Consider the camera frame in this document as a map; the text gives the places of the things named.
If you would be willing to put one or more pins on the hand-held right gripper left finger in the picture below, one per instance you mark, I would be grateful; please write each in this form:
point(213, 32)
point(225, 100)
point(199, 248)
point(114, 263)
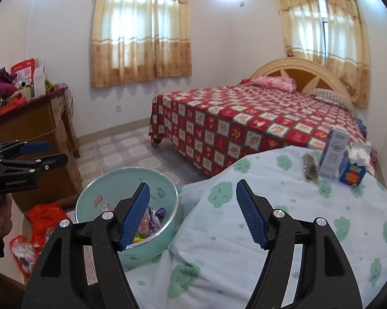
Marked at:
point(133, 219)

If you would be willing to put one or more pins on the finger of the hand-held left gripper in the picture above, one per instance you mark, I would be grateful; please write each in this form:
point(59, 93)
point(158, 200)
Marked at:
point(48, 162)
point(35, 147)

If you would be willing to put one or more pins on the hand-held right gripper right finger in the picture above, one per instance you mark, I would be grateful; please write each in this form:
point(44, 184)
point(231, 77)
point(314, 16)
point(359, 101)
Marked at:
point(253, 215)

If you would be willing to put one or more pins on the teal printed waste bin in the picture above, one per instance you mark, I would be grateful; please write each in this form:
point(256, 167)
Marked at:
point(96, 186)

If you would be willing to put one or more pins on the person's left hand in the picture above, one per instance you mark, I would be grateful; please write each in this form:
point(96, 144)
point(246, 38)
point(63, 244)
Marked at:
point(4, 217)

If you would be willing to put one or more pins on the brown wooden cabinet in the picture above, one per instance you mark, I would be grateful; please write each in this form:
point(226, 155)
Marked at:
point(29, 128)

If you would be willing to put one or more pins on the white pink plastic bag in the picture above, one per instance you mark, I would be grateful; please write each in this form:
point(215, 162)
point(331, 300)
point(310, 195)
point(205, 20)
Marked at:
point(156, 219)

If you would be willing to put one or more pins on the table with cloud cloth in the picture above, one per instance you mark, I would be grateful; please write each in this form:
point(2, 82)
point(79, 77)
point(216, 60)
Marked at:
point(293, 199)

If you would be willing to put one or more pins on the red flat box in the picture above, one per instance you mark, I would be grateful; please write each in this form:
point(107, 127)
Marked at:
point(11, 109)

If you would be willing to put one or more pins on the large red plastic bag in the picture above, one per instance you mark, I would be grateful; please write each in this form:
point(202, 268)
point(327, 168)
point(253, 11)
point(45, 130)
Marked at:
point(47, 222)

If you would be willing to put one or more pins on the green cloth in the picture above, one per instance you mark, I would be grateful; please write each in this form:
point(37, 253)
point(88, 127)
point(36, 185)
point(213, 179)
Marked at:
point(49, 85)

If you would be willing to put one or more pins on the white round device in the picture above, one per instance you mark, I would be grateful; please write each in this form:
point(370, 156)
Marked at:
point(22, 81)

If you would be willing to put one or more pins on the white paper box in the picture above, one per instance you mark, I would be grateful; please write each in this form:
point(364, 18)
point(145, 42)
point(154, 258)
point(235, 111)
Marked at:
point(39, 79)

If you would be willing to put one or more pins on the purple cloth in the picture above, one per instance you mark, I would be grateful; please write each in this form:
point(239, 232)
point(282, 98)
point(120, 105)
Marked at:
point(0, 80)

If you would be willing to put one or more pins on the red bag with clear plastic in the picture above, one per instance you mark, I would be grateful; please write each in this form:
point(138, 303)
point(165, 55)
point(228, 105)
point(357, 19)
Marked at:
point(24, 257)

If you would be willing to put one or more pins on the red open box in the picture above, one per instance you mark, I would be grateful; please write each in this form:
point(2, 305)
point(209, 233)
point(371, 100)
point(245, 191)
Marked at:
point(22, 67)

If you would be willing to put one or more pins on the bed with red quilt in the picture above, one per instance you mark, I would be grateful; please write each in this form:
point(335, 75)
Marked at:
point(245, 119)

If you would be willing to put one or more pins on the tall white blue carton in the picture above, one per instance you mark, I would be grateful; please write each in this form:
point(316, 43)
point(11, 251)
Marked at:
point(331, 154)

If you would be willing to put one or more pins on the small blue gable-top carton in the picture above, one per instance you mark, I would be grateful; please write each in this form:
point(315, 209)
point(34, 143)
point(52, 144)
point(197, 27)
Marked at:
point(352, 170)

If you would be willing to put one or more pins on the pink box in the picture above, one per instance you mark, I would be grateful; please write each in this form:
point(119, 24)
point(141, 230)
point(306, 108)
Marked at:
point(373, 161)

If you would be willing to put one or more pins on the pink pillow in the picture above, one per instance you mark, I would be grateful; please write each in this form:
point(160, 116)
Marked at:
point(273, 83)

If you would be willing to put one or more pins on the blue folded cloths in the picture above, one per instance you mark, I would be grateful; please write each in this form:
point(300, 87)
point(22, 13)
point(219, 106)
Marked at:
point(360, 126)

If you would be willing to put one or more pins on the striped pillow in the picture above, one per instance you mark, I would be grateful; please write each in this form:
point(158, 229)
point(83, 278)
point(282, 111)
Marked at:
point(333, 98)

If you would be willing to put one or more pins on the beige wooden headboard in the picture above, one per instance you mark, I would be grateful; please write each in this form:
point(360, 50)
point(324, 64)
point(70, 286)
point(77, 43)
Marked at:
point(309, 74)

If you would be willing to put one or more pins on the wide beige patterned curtain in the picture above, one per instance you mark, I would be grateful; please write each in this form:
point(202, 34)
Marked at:
point(142, 32)

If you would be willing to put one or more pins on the narrow beige patterned curtain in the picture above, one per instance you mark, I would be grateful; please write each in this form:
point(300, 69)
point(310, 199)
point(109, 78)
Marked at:
point(341, 38)

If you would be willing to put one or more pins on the wall outlet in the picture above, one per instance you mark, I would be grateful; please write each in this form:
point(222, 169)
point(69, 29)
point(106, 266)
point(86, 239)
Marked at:
point(119, 108)

